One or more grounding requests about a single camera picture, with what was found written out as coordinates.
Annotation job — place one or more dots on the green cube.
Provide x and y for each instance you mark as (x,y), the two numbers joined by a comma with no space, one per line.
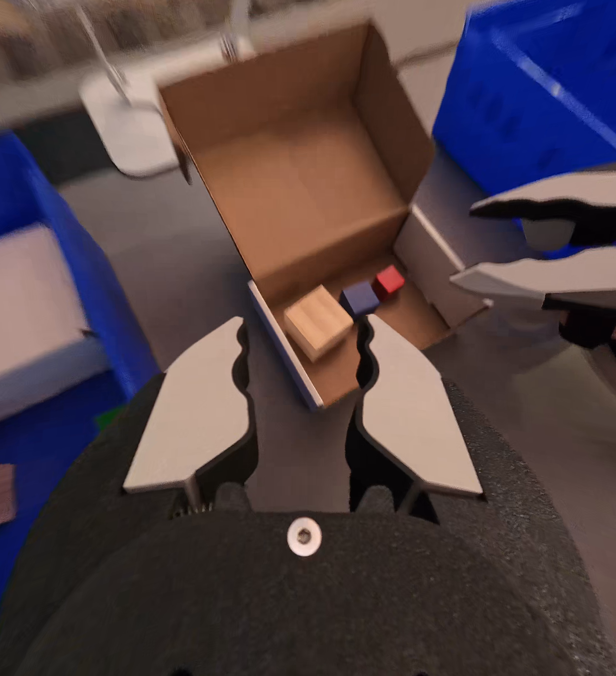
(105,416)

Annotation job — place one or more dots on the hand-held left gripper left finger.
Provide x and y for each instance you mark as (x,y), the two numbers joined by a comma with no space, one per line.
(191,417)

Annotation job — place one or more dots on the white cardboard box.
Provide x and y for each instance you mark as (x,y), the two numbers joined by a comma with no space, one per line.
(23,295)
(297,174)

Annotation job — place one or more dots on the dark rectangular table panel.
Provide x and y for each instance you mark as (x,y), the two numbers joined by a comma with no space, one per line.
(60,148)

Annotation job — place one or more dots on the red cube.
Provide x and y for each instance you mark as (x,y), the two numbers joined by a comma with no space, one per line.
(389,282)

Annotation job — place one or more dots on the blue plastic bin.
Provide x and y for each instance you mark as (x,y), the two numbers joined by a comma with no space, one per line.
(540,105)
(12,179)

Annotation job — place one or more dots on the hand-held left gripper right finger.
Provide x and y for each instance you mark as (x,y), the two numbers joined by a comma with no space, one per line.
(418,422)

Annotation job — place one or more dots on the blue cube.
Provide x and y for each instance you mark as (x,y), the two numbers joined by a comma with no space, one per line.
(359,300)

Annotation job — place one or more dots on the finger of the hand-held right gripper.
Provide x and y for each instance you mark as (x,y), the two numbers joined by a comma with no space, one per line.
(577,274)
(577,187)

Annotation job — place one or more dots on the light wooden cube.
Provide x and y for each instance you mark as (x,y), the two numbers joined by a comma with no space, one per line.
(318,322)

